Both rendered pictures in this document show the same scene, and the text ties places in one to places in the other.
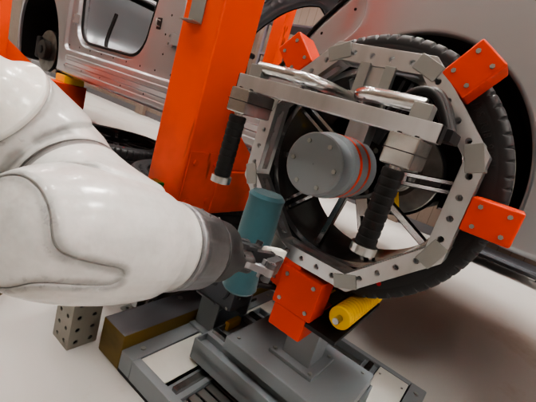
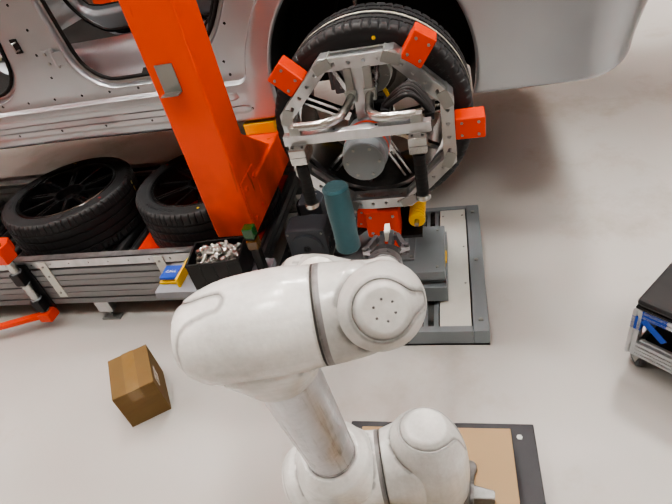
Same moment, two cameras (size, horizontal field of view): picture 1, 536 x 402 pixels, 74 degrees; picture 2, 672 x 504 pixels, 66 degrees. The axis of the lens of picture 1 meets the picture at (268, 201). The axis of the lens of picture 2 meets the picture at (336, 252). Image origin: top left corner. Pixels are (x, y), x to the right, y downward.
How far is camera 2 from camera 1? 99 cm
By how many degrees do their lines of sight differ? 27
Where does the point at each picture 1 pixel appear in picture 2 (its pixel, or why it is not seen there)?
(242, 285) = (353, 245)
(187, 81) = (200, 138)
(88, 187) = not seen: hidden behind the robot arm
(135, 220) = not seen: hidden behind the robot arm
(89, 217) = not seen: hidden behind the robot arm
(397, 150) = (417, 147)
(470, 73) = (418, 53)
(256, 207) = (337, 201)
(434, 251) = (450, 158)
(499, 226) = (476, 128)
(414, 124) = (416, 126)
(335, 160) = (376, 154)
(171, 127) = (208, 177)
